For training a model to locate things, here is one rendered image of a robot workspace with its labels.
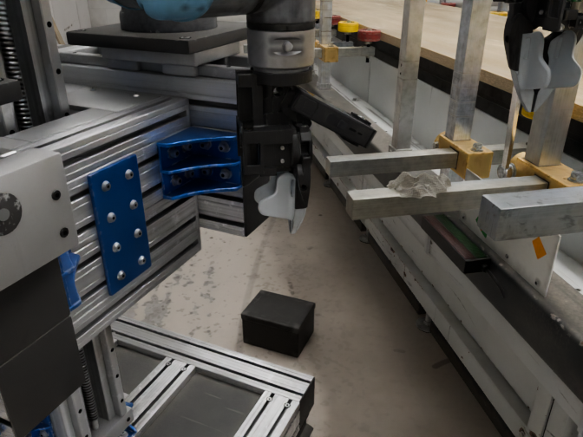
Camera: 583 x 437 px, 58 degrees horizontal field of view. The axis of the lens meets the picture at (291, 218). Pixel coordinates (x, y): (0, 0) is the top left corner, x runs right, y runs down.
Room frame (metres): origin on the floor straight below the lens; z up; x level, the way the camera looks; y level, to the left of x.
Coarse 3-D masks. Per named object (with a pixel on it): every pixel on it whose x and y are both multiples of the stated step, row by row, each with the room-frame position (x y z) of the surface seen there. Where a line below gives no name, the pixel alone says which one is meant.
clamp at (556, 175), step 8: (512, 160) 0.77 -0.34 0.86; (520, 160) 0.74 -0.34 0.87; (528, 160) 0.73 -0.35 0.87; (520, 168) 0.74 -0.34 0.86; (528, 168) 0.72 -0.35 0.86; (536, 168) 0.71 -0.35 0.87; (544, 168) 0.70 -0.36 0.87; (552, 168) 0.70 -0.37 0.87; (560, 168) 0.70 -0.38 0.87; (568, 168) 0.70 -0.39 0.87; (520, 176) 0.74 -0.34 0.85; (544, 176) 0.69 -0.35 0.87; (552, 176) 0.67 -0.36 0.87; (560, 176) 0.67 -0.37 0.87; (568, 176) 0.67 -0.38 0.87; (552, 184) 0.67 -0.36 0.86; (560, 184) 0.65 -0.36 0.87; (568, 184) 0.65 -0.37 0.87; (576, 184) 0.65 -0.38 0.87
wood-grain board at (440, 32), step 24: (336, 0) 3.36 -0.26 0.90; (360, 0) 3.36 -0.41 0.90; (384, 0) 3.36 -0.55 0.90; (360, 24) 2.17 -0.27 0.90; (384, 24) 2.16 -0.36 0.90; (432, 24) 2.16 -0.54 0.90; (456, 24) 2.16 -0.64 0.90; (504, 24) 2.16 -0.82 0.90; (432, 48) 1.59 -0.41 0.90; (504, 48) 1.59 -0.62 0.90; (504, 72) 1.24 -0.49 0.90; (576, 96) 1.00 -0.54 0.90; (576, 120) 0.94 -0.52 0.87
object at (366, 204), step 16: (528, 176) 0.70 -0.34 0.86; (352, 192) 0.64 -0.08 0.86; (368, 192) 0.64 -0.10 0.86; (384, 192) 0.64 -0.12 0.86; (448, 192) 0.64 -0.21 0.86; (464, 192) 0.65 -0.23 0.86; (480, 192) 0.65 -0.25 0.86; (496, 192) 0.66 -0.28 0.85; (352, 208) 0.62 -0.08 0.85; (368, 208) 0.62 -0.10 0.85; (384, 208) 0.63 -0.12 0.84; (400, 208) 0.63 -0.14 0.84; (416, 208) 0.64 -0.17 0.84; (432, 208) 0.64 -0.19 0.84; (448, 208) 0.65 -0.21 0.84; (464, 208) 0.65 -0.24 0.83
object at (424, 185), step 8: (400, 176) 0.66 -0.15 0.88; (408, 176) 0.66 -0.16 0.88; (424, 176) 0.65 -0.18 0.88; (432, 176) 0.65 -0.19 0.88; (440, 176) 0.66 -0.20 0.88; (392, 184) 0.66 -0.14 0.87; (400, 184) 0.65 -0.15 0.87; (408, 184) 0.65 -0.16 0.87; (416, 184) 0.65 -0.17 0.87; (424, 184) 0.64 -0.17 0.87; (432, 184) 0.64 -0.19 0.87; (440, 184) 0.65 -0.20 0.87; (448, 184) 0.66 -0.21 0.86; (400, 192) 0.63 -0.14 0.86; (408, 192) 0.62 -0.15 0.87; (416, 192) 0.62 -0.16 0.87; (424, 192) 0.62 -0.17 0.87; (432, 192) 0.63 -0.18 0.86
